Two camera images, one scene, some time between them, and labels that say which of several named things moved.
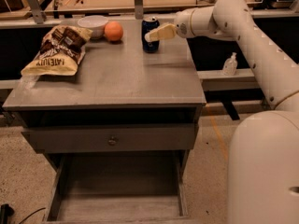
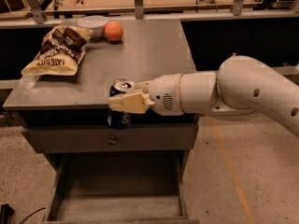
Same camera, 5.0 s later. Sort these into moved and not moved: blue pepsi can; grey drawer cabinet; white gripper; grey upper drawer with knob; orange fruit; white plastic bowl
Moved: blue pepsi can; white gripper
Not moved: grey upper drawer with knob; white plastic bowl; grey drawer cabinet; orange fruit
